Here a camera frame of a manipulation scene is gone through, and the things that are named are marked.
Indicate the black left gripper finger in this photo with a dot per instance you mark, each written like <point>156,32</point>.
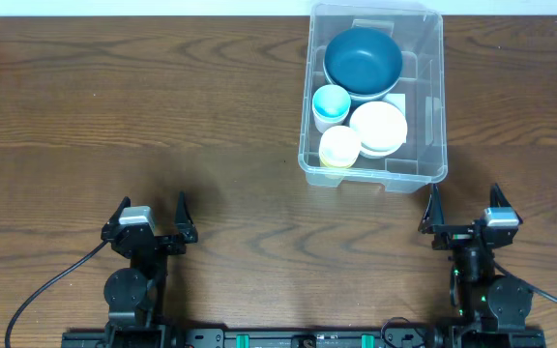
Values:
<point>183,220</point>
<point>113,221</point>

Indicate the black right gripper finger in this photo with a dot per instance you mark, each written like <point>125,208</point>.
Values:
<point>433,215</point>
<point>497,198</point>

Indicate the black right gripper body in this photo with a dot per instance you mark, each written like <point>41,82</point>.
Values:
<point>461,236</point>

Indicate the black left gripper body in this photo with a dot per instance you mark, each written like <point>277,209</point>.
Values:
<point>163,242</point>

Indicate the white small bowl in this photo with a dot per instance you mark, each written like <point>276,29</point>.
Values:
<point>380,125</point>

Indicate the yellow cup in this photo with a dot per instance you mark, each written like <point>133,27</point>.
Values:
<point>334,165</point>
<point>337,159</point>

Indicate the white mint plastic cup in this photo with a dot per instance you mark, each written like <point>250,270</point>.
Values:
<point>340,138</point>

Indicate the dark blue large bowl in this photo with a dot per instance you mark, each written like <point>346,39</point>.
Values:
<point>363,60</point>
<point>357,100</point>

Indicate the pink plastic cup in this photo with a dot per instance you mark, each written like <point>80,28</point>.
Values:
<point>323,123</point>

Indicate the light blue plastic cup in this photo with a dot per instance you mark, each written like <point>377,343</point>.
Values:
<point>331,103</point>

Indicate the beige large bowl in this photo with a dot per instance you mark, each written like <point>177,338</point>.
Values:
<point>330,80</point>

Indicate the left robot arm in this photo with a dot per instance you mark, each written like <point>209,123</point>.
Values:
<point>134,294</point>

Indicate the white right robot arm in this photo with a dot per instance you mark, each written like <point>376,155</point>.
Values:
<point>492,302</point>

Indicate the clear plastic storage bin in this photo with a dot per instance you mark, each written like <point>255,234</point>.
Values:
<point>419,32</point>

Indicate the white label in bin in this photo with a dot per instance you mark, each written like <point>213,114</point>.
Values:
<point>397,100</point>

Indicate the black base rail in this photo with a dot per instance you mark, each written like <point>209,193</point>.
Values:
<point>399,336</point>

